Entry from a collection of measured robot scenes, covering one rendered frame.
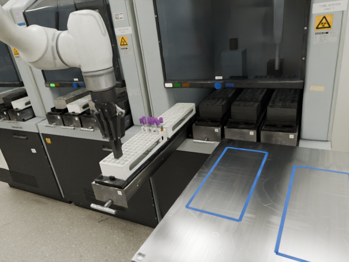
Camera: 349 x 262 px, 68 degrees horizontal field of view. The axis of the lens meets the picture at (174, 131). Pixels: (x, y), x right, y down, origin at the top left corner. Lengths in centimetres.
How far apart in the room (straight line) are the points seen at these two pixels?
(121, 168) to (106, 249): 105
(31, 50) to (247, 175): 69
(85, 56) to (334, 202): 73
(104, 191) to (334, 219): 65
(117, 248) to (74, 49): 134
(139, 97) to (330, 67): 87
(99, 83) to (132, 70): 62
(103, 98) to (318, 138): 86
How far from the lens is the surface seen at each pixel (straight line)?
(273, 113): 116
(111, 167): 87
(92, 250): 187
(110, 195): 89
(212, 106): 121
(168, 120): 114
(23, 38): 80
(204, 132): 119
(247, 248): 61
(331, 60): 112
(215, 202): 71
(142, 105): 141
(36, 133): 203
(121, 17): 137
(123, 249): 180
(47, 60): 83
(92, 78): 77
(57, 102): 184
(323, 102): 116
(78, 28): 76
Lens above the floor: 128
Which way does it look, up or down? 24 degrees down
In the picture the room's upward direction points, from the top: 8 degrees counter-clockwise
